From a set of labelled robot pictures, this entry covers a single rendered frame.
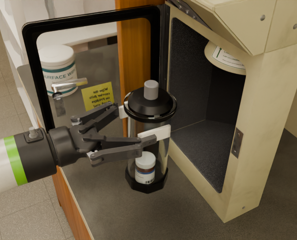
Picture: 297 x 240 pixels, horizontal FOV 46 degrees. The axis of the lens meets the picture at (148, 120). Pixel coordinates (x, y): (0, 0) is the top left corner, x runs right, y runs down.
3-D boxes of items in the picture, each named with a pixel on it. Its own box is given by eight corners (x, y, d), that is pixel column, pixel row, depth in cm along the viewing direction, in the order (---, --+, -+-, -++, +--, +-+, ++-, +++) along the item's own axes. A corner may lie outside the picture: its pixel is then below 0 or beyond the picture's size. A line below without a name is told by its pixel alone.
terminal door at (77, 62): (157, 136, 103) (160, 4, 78) (54, 163, 95) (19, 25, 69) (156, 135, 104) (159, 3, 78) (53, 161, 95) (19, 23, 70)
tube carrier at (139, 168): (156, 153, 89) (161, 82, 76) (177, 183, 82) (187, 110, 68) (117, 165, 85) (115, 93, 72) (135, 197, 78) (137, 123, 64)
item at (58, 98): (66, 116, 84) (63, 97, 81) (57, 118, 84) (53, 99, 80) (65, 111, 86) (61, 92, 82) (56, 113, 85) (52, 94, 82)
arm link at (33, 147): (22, 163, 70) (32, 195, 64) (8, 118, 63) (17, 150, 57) (52, 154, 73) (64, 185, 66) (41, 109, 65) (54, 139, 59)
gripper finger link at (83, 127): (84, 146, 69) (79, 143, 70) (120, 117, 76) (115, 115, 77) (82, 131, 67) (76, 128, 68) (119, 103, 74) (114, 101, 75)
